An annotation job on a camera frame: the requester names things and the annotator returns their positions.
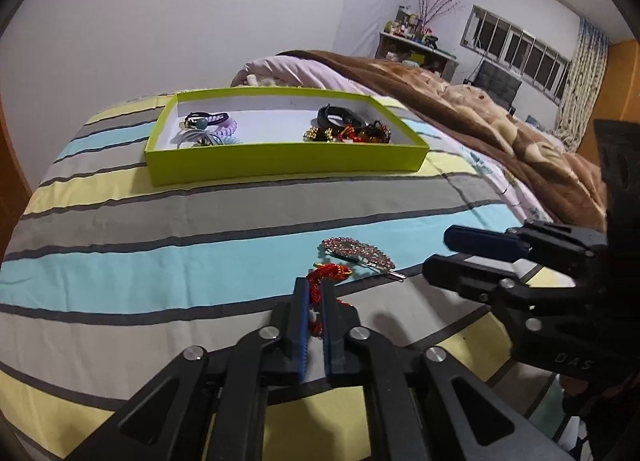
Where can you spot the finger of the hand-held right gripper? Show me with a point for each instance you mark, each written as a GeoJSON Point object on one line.
{"type": "Point", "coordinates": [480, 240]}
{"type": "Point", "coordinates": [460, 276]}

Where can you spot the green cardboard box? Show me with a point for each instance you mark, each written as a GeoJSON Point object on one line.
{"type": "Point", "coordinates": [280, 163]}

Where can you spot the black chair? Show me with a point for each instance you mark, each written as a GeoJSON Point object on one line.
{"type": "Point", "coordinates": [495, 86]}

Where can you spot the wooden cabinet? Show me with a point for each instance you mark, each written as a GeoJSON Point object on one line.
{"type": "Point", "coordinates": [625, 81]}

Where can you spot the pink flower branches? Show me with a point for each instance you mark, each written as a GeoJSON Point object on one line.
{"type": "Point", "coordinates": [435, 8]}

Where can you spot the window with bars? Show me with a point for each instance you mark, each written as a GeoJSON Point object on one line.
{"type": "Point", "coordinates": [520, 51]}

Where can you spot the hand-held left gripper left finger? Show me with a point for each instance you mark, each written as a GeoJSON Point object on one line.
{"type": "Point", "coordinates": [300, 336]}

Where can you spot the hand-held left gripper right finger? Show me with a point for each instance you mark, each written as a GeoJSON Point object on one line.
{"type": "Point", "coordinates": [327, 336]}

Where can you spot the patterned curtain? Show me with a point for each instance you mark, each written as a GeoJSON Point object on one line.
{"type": "Point", "coordinates": [582, 86]}

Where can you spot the brown fleece blanket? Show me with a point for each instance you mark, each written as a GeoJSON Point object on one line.
{"type": "Point", "coordinates": [450, 101]}

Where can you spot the striped bed sheet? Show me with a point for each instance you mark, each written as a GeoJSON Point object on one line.
{"type": "Point", "coordinates": [150, 251]}

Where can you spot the row of small shelf items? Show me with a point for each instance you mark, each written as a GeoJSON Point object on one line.
{"type": "Point", "coordinates": [410, 28]}

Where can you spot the wooden door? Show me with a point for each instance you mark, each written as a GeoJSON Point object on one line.
{"type": "Point", "coordinates": [7, 176]}

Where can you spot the red knot ornament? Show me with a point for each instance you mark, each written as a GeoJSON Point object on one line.
{"type": "Point", "coordinates": [330, 271]}

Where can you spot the pink rhinestone hair clip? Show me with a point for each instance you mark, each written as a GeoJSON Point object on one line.
{"type": "Point", "coordinates": [350, 248]}

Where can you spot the wall shelf unit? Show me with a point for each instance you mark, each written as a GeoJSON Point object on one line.
{"type": "Point", "coordinates": [400, 47]}

